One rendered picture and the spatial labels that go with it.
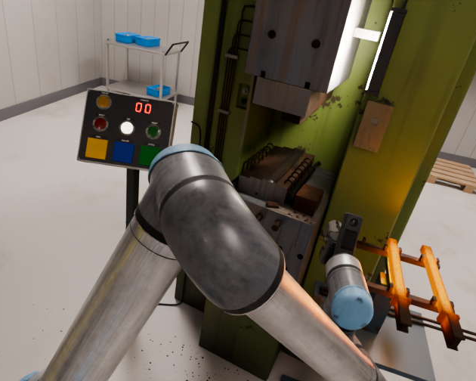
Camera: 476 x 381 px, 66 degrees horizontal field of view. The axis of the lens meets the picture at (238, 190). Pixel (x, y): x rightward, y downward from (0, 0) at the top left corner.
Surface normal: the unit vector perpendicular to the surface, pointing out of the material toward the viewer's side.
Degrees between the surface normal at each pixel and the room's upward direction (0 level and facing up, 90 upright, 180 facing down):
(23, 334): 0
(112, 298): 74
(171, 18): 90
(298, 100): 90
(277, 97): 90
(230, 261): 60
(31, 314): 0
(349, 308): 83
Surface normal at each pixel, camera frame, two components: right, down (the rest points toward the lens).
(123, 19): -0.21, 0.44
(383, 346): 0.15, -0.87
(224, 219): 0.22, -0.43
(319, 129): -0.42, 0.38
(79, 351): -0.31, 0.14
